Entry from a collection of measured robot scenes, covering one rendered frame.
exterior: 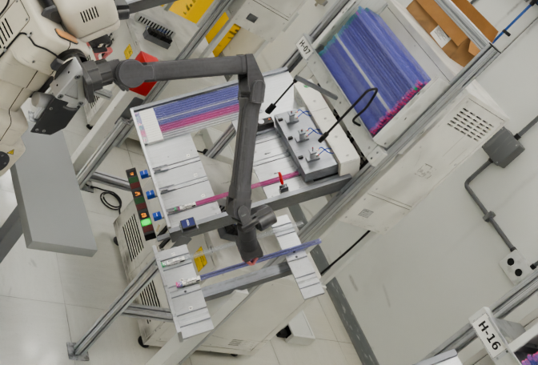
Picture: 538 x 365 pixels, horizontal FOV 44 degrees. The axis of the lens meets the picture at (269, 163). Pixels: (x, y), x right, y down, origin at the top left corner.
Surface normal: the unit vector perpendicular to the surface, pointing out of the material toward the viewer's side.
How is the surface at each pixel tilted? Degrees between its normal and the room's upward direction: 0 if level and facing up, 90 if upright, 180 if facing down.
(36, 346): 0
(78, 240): 0
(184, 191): 44
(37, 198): 0
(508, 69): 90
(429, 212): 90
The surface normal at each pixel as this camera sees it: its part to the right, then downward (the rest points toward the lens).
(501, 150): -0.71, -0.26
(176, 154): -0.04, -0.67
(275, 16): 0.33, 0.69
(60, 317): 0.62, -0.67
